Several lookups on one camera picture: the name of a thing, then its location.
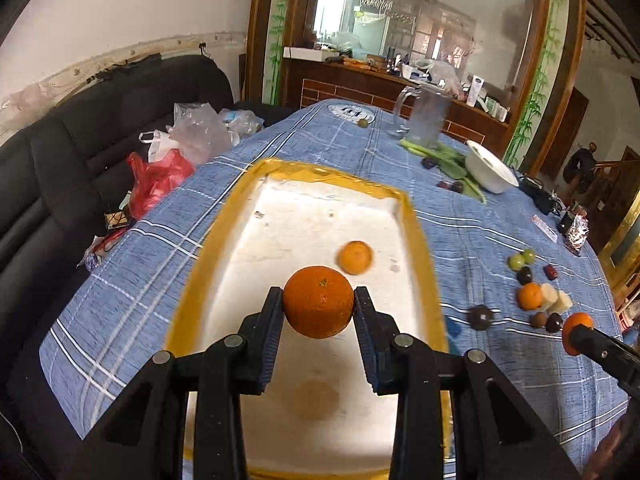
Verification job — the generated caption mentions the clear glass mug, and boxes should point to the clear glass mug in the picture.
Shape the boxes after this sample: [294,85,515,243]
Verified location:
[393,84,452,148]

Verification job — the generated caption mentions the clear plastic bag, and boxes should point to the clear plastic bag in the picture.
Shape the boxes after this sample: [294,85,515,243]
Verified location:
[168,103,264,166]

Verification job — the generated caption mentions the dark plum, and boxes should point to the dark plum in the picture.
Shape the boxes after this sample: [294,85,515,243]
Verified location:
[516,266,533,285]
[544,312,563,334]

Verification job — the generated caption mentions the blue plaid tablecloth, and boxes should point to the blue plaid tablecloth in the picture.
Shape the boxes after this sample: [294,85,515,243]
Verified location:
[39,101,627,468]

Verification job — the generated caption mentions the brown longan fruit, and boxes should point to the brown longan fruit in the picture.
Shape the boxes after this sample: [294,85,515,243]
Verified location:
[528,312,548,330]

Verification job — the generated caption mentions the black power adapter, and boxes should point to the black power adapter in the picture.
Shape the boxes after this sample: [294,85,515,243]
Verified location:
[518,176,565,216]

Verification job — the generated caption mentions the white red paper card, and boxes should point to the white red paper card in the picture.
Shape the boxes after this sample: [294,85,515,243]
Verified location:
[532,214,558,243]

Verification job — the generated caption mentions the dark grapes by vegetable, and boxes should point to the dark grapes by vegetable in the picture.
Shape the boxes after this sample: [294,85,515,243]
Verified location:
[421,157,438,169]

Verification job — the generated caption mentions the wooden counter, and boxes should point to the wooden counter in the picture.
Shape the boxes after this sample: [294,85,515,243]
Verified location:
[282,58,509,156]

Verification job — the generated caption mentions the white bowl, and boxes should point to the white bowl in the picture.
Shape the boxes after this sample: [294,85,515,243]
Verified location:
[464,140,518,194]

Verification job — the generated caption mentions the white sugarcane chunk front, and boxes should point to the white sugarcane chunk front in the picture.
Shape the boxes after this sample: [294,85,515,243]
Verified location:
[547,290,573,314]

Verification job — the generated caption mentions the green leafy vegetable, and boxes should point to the green leafy vegetable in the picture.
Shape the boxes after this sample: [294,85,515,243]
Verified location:
[399,139,487,204]

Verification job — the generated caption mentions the small orange tangerine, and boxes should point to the small orange tangerine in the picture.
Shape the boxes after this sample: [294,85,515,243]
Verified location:
[336,240,373,275]

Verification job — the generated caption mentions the dark mangosteen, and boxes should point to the dark mangosteen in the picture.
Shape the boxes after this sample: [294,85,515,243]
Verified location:
[466,304,494,332]

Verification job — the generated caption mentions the red jujube date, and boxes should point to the red jujube date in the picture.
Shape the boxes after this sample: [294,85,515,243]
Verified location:
[544,264,558,281]

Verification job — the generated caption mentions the black sofa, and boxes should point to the black sofa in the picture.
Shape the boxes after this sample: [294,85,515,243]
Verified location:
[0,54,237,351]

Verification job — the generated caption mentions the green grape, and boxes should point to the green grape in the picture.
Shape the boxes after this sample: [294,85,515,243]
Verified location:
[508,252,526,272]
[522,248,536,264]

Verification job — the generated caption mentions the snack packet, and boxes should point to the snack packet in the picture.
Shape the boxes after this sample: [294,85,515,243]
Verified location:
[564,214,589,256]

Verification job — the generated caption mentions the yellow rimmed white tray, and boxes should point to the yellow rimmed white tray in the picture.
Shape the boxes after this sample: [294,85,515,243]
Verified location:
[166,158,448,479]

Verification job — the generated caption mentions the red plastic bag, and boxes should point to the red plastic bag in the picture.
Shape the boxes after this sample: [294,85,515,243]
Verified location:
[127,148,194,220]

